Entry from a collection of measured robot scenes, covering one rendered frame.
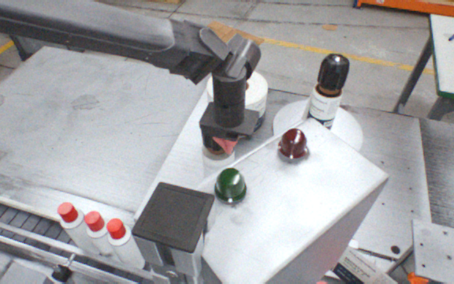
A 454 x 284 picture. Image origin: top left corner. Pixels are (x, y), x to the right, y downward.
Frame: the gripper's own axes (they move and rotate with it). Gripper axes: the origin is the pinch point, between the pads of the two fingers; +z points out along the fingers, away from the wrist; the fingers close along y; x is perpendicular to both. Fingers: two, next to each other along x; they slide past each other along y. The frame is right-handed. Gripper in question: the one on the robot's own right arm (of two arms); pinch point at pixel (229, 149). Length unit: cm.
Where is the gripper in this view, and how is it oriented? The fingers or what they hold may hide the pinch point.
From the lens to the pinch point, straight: 67.6
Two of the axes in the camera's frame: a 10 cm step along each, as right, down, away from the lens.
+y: -9.5, -2.2, 2.1
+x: -3.0, 7.0, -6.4
